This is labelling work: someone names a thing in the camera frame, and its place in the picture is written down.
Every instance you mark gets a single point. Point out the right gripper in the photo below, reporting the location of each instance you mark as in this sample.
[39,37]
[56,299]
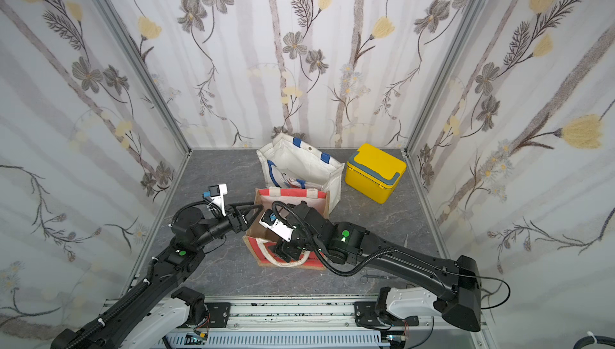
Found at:
[292,249]

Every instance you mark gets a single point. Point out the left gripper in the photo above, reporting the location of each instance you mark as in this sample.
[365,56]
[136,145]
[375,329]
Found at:
[239,226]

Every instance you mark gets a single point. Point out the red jute Christmas bag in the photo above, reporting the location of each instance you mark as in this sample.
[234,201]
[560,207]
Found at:
[269,242]

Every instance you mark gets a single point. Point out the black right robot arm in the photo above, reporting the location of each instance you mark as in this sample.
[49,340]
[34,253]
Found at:
[346,248]

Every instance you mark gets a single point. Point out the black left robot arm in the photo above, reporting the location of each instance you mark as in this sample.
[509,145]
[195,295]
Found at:
[194,226]

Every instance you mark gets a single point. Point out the white Doraemon canvas bag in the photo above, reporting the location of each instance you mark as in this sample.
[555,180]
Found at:
[289,162]

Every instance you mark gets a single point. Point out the black scissors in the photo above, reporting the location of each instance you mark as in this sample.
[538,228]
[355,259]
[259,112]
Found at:
[366,277]

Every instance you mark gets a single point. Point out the yellow cooler box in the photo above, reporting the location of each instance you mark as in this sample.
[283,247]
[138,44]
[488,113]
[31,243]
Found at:
[374,173]

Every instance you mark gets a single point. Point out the aluminium mounting rail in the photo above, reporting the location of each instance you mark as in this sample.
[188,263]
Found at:
[296,322]

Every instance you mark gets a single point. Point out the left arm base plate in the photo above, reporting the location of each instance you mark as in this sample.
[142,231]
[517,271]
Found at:
[218,315]

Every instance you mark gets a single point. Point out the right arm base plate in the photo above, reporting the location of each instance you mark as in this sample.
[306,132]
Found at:
[370,315]

